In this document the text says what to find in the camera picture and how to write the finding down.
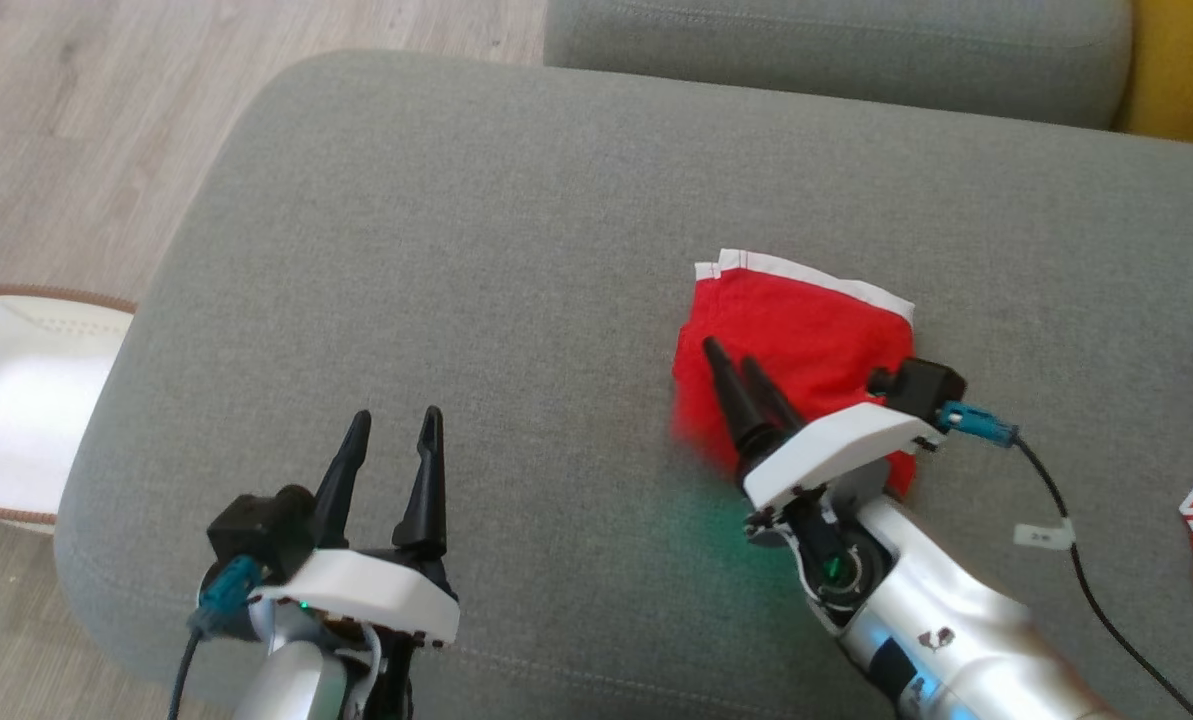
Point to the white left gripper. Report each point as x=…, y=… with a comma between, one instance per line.
x=376, y=590

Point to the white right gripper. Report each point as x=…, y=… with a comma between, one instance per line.
x=836, y=450

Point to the red Bulls 23 jersey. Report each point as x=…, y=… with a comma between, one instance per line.
x=806, y=330

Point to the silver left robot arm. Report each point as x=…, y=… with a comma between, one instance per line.
x=296, y=685

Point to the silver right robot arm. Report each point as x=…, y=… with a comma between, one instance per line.
x=966, y=620

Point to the large grey sofa seat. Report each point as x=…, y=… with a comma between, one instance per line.
x=506, y=300

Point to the white laundry basket brown rim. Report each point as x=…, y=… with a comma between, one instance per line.
x=26, y=400

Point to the small grey sofa seat cushion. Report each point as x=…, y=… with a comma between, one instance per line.
x=836, y=50

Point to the long yellow sofa back cushion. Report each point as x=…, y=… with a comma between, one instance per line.
x=1186, y=70

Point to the dark left wrist camera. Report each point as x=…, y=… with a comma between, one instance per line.
x=256, y=530

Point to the dark wrist camera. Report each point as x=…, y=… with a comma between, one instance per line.
x=256, y=530
x=931, y=388

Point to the dark right wrist camera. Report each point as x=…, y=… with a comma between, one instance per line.
x=931, y=388

